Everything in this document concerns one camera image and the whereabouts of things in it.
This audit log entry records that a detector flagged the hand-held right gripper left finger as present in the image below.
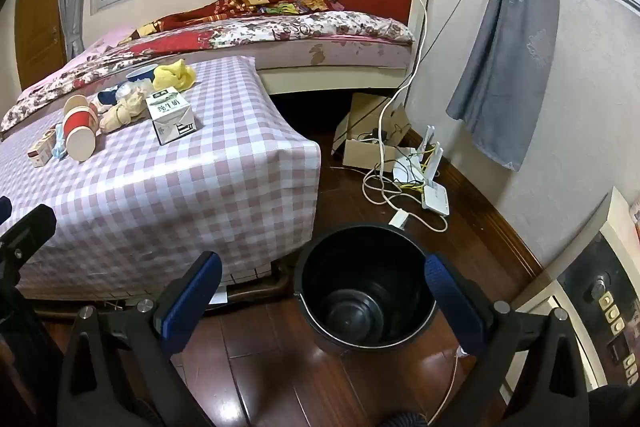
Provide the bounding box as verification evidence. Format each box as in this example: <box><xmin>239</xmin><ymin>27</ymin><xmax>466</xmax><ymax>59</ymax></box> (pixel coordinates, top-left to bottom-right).
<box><xmin>56</xmin><ymin>251</ymin><xmax>223</xmax><ymax>427</ymax></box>

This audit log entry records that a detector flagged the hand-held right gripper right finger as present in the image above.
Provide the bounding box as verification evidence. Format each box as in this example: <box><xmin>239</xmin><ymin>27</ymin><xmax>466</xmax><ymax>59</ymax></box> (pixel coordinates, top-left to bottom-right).
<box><xmin>424</xmin><ymin>253</ymin><xmax>591</xmax><ymax>427</ymax></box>

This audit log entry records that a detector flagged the small red white box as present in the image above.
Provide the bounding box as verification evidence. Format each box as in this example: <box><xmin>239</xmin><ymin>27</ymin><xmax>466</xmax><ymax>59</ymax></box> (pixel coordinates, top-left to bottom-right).
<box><xmin>27</xmin><ymin>131</ymin><xmax>57</xmax><ymax>168</ymax></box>

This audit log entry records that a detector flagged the light blue face mask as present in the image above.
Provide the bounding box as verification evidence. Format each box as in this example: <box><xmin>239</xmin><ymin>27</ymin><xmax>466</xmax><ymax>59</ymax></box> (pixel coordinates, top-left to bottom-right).
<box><xmin>50</xmin><ymin>124</ymin><xmax>68</xmax><ymax>158</ymax></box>

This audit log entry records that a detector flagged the black plastic bucket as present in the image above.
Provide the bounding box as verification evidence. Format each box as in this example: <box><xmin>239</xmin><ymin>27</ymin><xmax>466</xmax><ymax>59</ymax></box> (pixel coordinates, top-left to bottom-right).
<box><xmin>295</xmin><ymin>223</ymin><xmax>441</xmax><ymax>360</ymax></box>

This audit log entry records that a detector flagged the red white paper cup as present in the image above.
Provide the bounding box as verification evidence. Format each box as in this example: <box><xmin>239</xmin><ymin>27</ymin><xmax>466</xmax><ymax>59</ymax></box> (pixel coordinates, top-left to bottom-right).
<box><xmin>62</xmin><ymin>94</ymin><xmax>99</xmax><ymax>162</ymax></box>

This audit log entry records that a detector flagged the cream knotted cloth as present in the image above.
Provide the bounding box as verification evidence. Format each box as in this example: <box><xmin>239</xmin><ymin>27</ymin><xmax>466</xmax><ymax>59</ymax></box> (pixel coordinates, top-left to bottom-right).
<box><xmin>99</xmin><ymin>94</ymin><xmax>151</xmax><ymax>134</ymax></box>

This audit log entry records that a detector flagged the clear plastic bag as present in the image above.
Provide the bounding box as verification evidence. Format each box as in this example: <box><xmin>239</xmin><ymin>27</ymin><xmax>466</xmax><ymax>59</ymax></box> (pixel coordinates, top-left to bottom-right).
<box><xmin>116</xmin><ymin>79</ymin><xmax>153</xmax><ymax>100</ymax></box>

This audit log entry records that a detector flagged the white milk carton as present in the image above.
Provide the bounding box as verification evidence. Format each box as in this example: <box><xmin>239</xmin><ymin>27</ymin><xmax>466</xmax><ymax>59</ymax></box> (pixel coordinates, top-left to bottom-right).
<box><xmin>145</xmin><ymin>87</ymin><xmax>197</xmax><ymax>146</ymax></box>

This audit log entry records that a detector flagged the plain blue paper cup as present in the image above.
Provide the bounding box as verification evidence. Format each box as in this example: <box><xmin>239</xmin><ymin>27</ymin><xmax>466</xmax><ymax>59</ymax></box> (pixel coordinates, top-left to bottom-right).
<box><xmin>125</xmin><ymin>64</ymin><xmax>160</xmax><ymax>84</ymax></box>

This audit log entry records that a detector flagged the yellow cloth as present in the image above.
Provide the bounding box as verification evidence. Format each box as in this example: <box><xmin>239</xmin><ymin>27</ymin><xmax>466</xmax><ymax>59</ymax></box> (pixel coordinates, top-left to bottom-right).
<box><xmin>152</xmin><ymin>59</ymin><xmax>197</xmax><ymax>92</ymax></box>

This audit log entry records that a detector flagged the table with checkered tablecloth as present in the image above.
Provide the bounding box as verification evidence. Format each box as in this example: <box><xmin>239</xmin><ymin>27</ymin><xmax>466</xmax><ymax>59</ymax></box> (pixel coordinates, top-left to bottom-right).
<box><xmin>0</xmin><ymin>56</ymin><xmax>322</xmax><ymax>308</ymax></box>

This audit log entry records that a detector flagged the flat white router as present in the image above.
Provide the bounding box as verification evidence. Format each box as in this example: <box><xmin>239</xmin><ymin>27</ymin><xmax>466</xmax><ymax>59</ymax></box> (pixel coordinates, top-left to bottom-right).
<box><xmin>421</xmin><ymin>182</ymin><xmax>451</xmax><ymax>214</ymax></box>

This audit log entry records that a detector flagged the blue striped slipper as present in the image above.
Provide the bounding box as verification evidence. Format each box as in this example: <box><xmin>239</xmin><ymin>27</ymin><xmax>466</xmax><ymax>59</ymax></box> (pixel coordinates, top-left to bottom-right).
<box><xmin>381</xmin><ymin>411</ymin><xmax>428</xmax><ymax>427</ymax></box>

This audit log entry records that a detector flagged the white cabinet with black front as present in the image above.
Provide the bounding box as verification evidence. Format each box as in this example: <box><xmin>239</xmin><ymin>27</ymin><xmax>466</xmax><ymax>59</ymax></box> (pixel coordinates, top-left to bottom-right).
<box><xmin>512</xmin><ymin>187</ymin><xmax>640</xmax><ymax>408</ymax></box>

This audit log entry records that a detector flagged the white router with antennas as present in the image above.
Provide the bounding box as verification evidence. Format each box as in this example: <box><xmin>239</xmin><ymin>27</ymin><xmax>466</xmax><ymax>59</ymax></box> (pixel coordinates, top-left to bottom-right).
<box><xmin>392</xmin><ymin>124</ymin><xmax>446</xmax><ymax>185</ymax></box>

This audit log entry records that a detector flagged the open cardboard box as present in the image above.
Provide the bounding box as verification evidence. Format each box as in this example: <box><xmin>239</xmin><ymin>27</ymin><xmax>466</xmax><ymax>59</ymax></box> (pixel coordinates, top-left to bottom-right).
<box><xmin>332</xmin><ymin>92</ymin><xmax>413</xmax><ymax>172</ymax></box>

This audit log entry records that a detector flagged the brown wooden door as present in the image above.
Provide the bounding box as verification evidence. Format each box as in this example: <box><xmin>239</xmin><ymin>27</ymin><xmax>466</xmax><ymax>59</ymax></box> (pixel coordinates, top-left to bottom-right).
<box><xmin>14</xmin><ymin>0</ymin><xmax>66</xmax><ymax>90</ymax></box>

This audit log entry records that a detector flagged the pink sheet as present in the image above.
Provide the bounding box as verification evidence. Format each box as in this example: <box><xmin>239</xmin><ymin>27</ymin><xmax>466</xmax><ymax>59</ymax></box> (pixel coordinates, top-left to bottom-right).
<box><xmin>15</xmin><ymin>26</ymin><xmax>138</xmax><ymax>102</ymax></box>

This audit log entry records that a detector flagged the large tied grey curtain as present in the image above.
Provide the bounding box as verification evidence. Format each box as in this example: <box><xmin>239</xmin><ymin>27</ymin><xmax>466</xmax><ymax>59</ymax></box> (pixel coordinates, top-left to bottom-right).
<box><xmin>446</xmin><ymin>0</ymin><xmax>560</xmax><ymax>171</ymax></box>

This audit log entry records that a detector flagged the bed with pink mattress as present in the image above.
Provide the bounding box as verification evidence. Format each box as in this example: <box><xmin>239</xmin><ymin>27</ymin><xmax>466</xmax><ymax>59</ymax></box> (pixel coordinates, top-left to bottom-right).
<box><xmin>0</xmin><ymin>36</ymin><xmax>418</xmax><ymax>142</ymax></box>

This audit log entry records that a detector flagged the floral quilt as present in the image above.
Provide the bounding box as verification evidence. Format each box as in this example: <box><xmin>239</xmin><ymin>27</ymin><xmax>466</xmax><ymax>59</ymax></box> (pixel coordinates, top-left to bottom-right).
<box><xmin>0</xmin><ymin>9</ymin><xmax>417</xmax><ymax>138</ymax></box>

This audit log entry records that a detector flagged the thin white floor cable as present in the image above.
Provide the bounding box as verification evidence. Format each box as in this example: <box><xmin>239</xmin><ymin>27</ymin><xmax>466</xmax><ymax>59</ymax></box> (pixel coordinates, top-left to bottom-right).
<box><xmin>425</xmin><ymin>346</ymin><xmax>471</xmax><ymax>425</ymax></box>

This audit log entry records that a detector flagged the thick white cable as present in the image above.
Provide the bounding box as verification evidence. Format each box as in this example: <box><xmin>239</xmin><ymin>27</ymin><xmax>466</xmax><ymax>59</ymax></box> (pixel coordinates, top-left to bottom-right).
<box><xmin>361</xmin><ymin>0</ymin><xmax>451</xmax><ymax>235</ymax></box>

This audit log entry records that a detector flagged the thin black cable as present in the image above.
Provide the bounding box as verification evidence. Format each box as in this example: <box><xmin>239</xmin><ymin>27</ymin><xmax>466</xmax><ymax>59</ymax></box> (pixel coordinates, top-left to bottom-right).
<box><xmin>350</xmin><ymin>0</ymin><xmax>501</xmax><ymax>138</ymax></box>

